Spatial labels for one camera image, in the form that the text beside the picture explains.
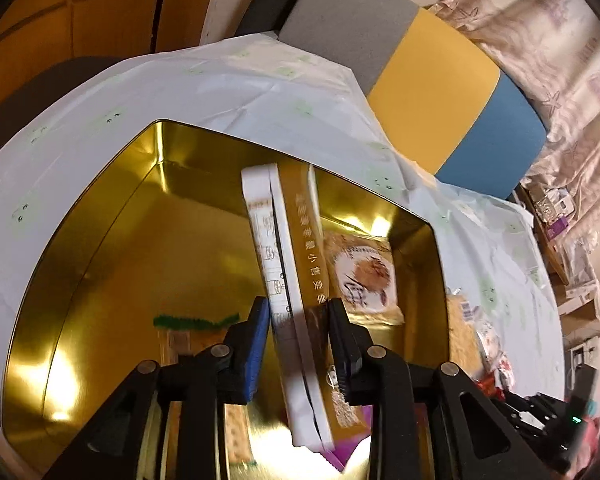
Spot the purple box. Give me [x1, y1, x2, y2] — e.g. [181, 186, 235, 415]
[547, 215, 572, 241]

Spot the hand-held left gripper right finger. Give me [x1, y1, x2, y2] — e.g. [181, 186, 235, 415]
[327, 297, 556, 480]

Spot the light blue plastic tablecloth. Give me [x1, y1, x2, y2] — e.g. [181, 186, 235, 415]
[0, 32, 566, 461]

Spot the dark red gold tin box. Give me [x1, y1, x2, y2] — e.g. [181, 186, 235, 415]
[0, 120, 451, 480]

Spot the small red snack packet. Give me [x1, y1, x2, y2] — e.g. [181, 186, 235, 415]
[475, 377, 506, 401]

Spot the pink cloth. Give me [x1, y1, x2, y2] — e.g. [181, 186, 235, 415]
[577, 412, 600, 466]

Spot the starfish print curtain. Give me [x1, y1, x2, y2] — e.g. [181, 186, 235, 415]
[430, 0, 600, 221]

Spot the yellow wooden wardrobe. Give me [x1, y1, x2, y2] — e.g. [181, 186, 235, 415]
[0, 0, 226, 61]

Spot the purple snack packet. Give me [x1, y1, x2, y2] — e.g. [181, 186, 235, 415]
[320, 435, 373, 473]

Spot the wooden side table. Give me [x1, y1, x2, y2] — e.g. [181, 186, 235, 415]
[517, 185, 571, 286]

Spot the round biscuit packet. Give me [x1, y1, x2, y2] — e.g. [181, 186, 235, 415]
[322, 232, 406, 326]

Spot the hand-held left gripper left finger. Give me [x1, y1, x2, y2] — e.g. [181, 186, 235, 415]
[45, 296, 271, 480]

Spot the green-edged cracker packet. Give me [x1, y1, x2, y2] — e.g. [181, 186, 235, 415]
[152, 312, 258, 468]

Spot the grey yellow blue chair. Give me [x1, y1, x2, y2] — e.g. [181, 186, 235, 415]
[277, 0, 548, 201]

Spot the white and gold long packet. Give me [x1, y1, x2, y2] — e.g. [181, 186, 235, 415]
[240, 162, 371, 448]

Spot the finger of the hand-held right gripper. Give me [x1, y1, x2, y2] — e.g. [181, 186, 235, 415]
[500, 392, 556, 431]

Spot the clear cracker packet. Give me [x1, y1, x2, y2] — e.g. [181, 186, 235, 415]
[445, 287, 486, 381]

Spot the pink and white snack packet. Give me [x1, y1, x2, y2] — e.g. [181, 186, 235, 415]
[472, 320, 513, 391]

